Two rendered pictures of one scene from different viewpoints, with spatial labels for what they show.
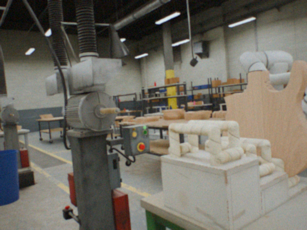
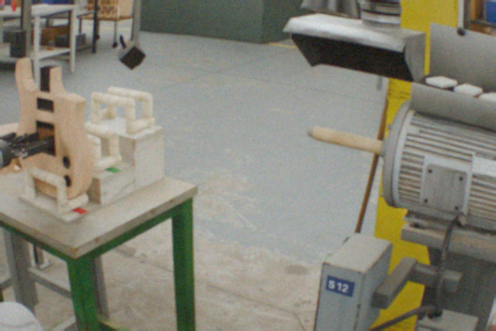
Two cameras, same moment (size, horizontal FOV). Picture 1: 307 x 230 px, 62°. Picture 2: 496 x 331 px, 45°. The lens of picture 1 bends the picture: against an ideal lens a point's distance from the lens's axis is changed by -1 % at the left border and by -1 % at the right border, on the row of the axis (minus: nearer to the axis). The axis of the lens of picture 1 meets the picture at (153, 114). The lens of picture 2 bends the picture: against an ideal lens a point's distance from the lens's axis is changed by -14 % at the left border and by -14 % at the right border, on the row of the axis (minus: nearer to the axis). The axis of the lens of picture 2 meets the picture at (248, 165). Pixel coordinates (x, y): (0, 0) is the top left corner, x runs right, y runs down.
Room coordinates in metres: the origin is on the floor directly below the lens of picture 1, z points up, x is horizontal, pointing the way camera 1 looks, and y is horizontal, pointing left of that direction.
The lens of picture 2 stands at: (2.82, -0.52, 1.74)
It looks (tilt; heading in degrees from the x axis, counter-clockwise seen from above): 20 degrees down; 158
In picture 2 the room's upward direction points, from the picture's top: 2 degrees clockwise
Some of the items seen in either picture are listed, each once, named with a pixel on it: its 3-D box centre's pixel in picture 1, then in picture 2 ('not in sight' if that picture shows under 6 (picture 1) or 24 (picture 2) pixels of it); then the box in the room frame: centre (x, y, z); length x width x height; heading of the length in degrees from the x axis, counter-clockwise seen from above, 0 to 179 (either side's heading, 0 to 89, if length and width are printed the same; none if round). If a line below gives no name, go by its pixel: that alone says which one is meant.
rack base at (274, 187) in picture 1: (238, 184); (89, 175); (0.86, -0.27, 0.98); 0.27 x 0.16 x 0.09; 37
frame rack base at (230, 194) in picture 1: (207, 184); (120, 150); (0.77, -0.15, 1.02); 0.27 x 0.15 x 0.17; 37
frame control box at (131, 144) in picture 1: (128, 143); (383, 304); (1.85, 0.20, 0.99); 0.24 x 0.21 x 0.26; 37
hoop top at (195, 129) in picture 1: (192, 128); (128, 94); (0.75, -0.11, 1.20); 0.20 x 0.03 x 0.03; 36
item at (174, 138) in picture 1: (174, 142); (147, 111); (0.82, -0.06, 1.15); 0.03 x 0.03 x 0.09
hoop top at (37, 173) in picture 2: not in sight; (44, 175); (0.98, -0.44, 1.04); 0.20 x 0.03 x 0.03; 36
